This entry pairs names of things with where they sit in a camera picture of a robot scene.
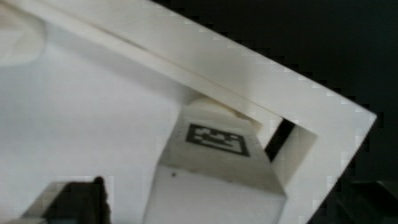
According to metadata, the translucent gripper right finger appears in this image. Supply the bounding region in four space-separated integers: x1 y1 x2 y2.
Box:
336 181 398 224

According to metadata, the translucent gripper left finger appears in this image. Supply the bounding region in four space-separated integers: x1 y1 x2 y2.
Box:
11 176 112 224

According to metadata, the white square table top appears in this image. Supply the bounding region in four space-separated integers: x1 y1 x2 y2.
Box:
0 0 276 224

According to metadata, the white U-shaped obstacle fence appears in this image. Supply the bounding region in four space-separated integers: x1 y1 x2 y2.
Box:
16 0 377 224

